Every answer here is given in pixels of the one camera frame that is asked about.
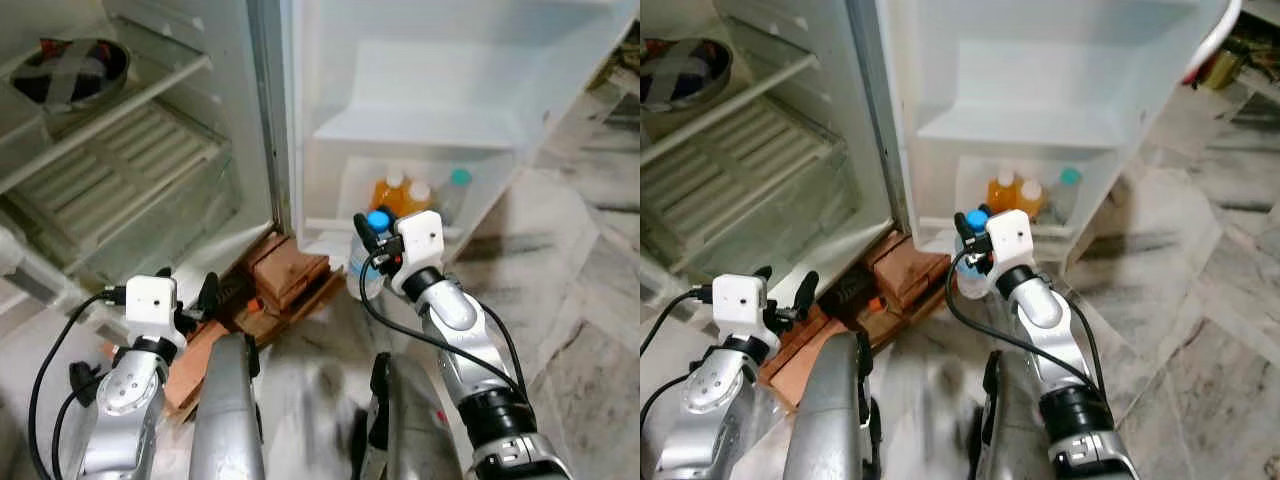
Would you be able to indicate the clear bottle blue cap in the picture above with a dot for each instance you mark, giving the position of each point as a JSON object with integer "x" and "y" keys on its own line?
{"x": 360, "y": 278}
{"x": 960, "y": 278}

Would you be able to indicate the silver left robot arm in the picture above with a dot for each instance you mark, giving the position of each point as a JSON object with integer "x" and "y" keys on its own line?
{"x": 715, "y": 400}
{"x": 130, "y": 400}

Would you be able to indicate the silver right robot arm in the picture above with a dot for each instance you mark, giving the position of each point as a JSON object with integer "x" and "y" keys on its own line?
{"x": 1040, "y": 305}
{"x": 455, "y": 310}

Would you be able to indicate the glass fridge shelf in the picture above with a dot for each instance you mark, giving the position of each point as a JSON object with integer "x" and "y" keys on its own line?
{"x": 760, "y": 90}
{"x": 140, "y": 95}

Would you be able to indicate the tall orange juice bottle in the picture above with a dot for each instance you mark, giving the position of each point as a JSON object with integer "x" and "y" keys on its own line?
{"x": 388, "y": 195}
{"x": 1000, "y": 193}

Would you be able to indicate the flat red brick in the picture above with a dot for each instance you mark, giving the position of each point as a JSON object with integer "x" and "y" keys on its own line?
{"x": 195, "y": 365}
{"x": 800, "y": 360}

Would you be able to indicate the clear crisper drawer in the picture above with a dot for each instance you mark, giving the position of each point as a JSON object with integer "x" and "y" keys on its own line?
{"x": 800, "y": 225}
{"x": 180, "y": 225}

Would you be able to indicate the short orange juice bottle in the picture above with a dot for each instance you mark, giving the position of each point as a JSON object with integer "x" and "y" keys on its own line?
{"x": 1031, "y": 200}
{"x": 420, "y": 198}

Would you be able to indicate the red brick stack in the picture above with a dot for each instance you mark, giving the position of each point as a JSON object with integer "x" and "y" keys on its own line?
{"x": 290, "y": 275}
{"x": 905, "y": 270}

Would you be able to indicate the clear bottle teal cap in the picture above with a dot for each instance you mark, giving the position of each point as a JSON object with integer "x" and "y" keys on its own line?
{"x": 1067, "y": 193}
{"x": 456, "y": 195}

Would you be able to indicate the silver left robot leg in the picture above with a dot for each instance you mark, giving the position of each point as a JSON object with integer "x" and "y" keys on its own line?
{"x": 825, "y": 410}
{"x": 228, "y": 410}

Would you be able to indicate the ribbed white crisper cover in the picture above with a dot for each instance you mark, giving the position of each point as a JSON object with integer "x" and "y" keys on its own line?
{"x": 730, "y": 160}
{"x": 110, "y": 160}

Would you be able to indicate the black silver right robot leg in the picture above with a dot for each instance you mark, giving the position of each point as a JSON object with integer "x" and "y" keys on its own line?
{"x": 405, "y": 420}
{"x": 1015, "y": 420}

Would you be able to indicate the black bowl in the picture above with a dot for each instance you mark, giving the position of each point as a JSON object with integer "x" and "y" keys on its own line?
{"x": 70, "y": 85}
{"x": 685, "y": 80}

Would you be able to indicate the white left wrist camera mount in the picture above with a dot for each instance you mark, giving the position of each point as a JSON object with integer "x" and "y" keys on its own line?
{"x": 740, "y": 298}
{"x": 150, "y": 300}

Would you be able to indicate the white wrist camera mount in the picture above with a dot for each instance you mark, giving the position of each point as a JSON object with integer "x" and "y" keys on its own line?
{"x": 150, "y": 300}
{"x": 740, "y": 298}
{"x": 1010, "y": 238}
{"x": 420, "y": 240}

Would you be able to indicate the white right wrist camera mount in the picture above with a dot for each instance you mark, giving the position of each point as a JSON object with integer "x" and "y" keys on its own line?
{"x": 420, "y": 240}
{"x": 1010, "y": 238}

